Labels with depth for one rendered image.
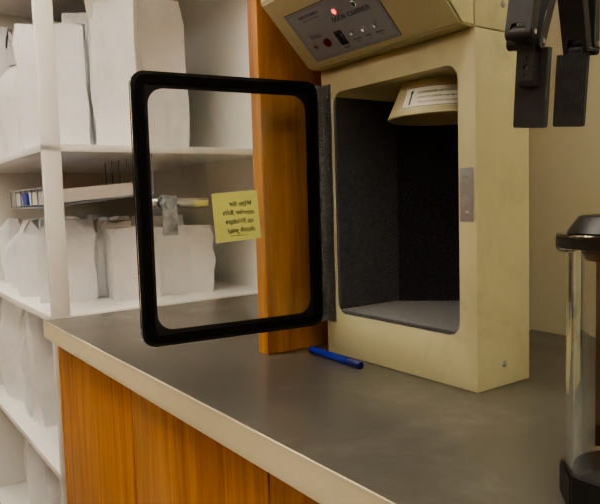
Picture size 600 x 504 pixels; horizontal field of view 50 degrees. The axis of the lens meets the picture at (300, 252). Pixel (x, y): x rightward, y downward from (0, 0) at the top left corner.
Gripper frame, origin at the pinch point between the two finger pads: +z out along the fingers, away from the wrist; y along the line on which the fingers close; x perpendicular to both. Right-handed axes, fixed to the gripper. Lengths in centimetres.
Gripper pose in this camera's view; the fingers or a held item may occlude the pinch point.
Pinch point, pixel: (551, 97)
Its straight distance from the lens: 67.9
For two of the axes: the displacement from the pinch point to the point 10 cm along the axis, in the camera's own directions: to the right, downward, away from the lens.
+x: 7.0, 1.3, -7.0
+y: -7.1, 1.5, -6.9
